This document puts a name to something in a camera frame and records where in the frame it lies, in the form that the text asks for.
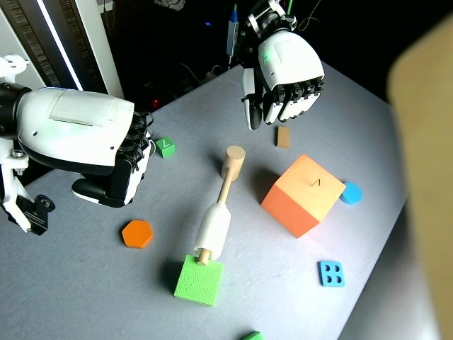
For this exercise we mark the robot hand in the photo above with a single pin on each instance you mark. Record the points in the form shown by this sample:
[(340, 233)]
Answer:
[(81, 134), (286, 60)]

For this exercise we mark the large orange cube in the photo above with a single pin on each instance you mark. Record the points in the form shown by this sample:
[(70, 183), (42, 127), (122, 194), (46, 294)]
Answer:
[(304, 198)]

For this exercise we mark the wooden mallet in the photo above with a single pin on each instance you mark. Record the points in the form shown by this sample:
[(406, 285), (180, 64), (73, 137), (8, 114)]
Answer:
[(215, 226)]

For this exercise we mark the brown rectangular wooden block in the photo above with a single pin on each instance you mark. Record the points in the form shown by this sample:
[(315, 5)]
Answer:
[(283, 137)]

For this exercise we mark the small green cube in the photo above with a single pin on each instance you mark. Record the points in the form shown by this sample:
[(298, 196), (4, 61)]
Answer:
[(165, 147)]

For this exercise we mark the orange hexagon block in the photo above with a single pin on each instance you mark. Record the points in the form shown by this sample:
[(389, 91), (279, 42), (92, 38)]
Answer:
[(137, 233)]

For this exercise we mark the blue round disc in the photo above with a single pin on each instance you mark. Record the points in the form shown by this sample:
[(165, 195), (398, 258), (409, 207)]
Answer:
[(352, 193)]

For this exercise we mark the green foam square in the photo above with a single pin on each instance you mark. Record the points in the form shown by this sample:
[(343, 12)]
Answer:
[(198, 281)]

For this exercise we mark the blue square four-hole block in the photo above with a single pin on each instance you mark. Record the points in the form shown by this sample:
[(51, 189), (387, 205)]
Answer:
[(331, 273)]

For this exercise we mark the plain green block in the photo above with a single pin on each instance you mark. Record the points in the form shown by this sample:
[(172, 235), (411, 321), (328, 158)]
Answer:
[(253, 336)]

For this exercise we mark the white panel with light strip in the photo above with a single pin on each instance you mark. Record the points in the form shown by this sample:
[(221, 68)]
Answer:
[(95, 42)]

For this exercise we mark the grey table cloth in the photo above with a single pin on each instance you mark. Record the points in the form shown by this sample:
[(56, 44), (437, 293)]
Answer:
[(88, 283)]

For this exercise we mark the blurred beige wooden panel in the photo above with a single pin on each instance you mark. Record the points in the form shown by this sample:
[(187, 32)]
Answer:
[(424, 141)]

